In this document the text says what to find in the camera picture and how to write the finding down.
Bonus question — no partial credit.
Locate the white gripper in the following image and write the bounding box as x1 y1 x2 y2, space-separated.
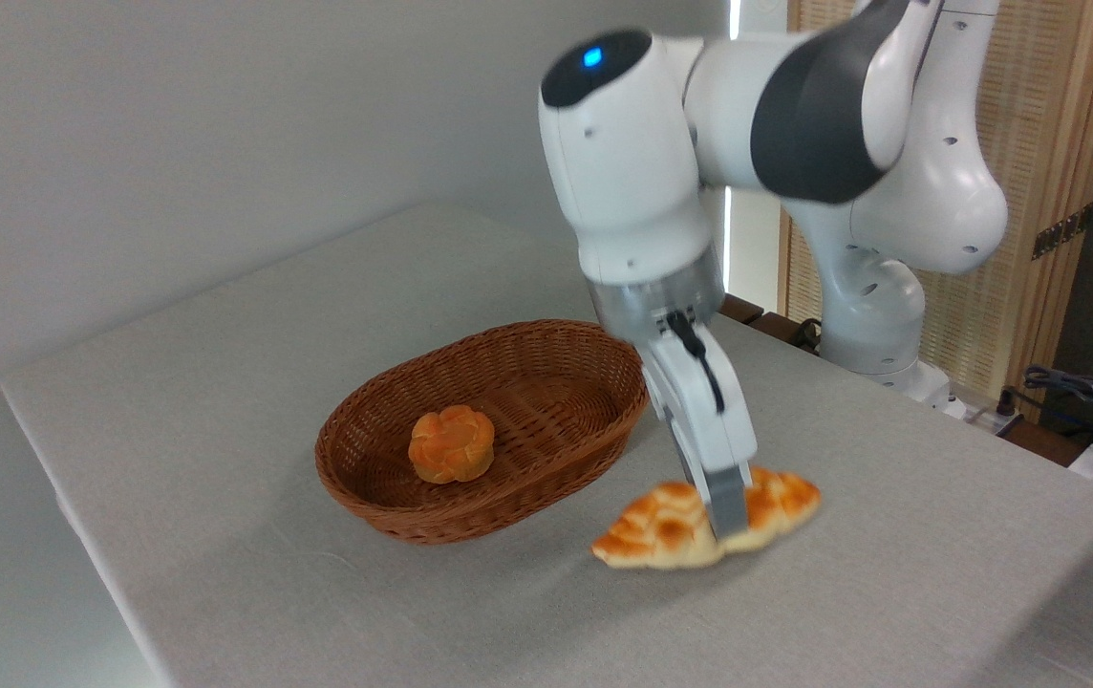
639 318 760 543

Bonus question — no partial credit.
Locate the long braided bread loaf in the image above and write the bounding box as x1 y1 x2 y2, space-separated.
589 464 824 572

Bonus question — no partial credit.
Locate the brown wicker oval basket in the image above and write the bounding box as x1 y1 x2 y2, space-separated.
314 319 652 547

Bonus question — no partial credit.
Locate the round orange bread roll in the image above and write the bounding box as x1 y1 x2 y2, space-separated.
407 404 497 485

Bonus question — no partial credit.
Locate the white power strip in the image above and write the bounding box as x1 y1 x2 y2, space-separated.
961 396 1021 433

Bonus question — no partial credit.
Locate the dark metal screen hinge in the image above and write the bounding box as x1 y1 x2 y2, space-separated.
1031 203 1093 262

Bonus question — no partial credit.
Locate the grey tablecloth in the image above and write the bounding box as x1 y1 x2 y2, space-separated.
0 200 1093 688

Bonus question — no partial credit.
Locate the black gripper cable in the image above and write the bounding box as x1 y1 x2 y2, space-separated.
665 310 728 415

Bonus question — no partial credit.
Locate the grey blue cable bundle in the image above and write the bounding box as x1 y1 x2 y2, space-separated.
1023 365 1093 452

